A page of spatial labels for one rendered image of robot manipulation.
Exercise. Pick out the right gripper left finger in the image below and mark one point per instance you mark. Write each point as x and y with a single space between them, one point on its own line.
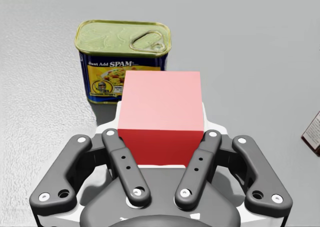
125 167

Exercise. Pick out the pink cube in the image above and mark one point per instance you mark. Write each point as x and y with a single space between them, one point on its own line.
160 117

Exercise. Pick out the brown and white carton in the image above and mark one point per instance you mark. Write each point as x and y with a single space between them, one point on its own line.
312 133

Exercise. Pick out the green and blue rectangular can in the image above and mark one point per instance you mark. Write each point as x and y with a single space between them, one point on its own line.
105 62

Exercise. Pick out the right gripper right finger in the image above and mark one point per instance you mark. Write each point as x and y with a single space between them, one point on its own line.
197 165

